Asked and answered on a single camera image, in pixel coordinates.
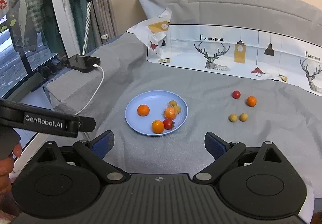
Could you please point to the plastic-wrapped orange fruit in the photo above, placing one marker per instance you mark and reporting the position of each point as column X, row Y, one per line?
column 170, row 113

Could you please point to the hanging plaid clothes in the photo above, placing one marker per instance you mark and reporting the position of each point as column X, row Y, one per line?
column 25, row 20

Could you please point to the orange kumquat front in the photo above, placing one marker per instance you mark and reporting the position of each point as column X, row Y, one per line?
column 157, row 126

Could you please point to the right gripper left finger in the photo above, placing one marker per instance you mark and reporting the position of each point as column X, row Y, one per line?
column 91, row 154

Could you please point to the grey headboard cushion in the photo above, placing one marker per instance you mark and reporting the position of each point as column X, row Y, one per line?
column 294, row 18

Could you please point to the yellow-green round fruit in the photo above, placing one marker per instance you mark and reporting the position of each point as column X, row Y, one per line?
column 177, row 109

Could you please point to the grey curtain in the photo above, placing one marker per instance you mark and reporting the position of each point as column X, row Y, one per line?
column 103, row 21

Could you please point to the red cherry tomato on plate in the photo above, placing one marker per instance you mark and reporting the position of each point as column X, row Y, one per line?
column 168, row 124

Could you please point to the grey bed blanket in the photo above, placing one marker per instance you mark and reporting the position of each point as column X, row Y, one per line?
column 263, row 186

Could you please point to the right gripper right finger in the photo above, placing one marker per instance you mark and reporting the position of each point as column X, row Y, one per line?
column 224, row 153

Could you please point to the yellow-green fruit left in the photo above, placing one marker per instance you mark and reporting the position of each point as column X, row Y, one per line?
column 233, row 117

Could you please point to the white window frame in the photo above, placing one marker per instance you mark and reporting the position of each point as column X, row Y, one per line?
column 66, row 26

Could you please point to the deer print white sheet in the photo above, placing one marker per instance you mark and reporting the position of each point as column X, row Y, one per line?
column 229, row 50

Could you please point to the light blue round plate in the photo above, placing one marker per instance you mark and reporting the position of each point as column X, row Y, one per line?
column 157, row 101

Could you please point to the orange kumquat middle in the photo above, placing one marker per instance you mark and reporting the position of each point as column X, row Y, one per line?
column 251, row 101

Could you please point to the yellow-green fruit on plate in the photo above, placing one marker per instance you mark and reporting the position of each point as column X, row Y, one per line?
column 172, row 103

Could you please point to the yellow-green fruit right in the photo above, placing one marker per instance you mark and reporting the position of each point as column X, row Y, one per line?
column 243, row 117

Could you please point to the red cherry tomato on bed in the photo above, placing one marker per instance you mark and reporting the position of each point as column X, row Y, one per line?
column 236, row 94

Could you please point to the small orange kumquat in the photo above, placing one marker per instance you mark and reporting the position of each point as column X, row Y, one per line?
column 143, row 110

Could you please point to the garment steamer with hose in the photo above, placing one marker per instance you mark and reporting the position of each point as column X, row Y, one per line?
column 81, row 10

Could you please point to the black smartphone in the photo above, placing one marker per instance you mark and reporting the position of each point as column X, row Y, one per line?
column 81, row 63

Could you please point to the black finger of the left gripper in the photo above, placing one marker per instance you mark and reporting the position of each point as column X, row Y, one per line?
column 86, row 124

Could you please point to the person's left hand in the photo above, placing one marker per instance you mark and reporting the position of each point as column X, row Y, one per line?
column 6, row 168

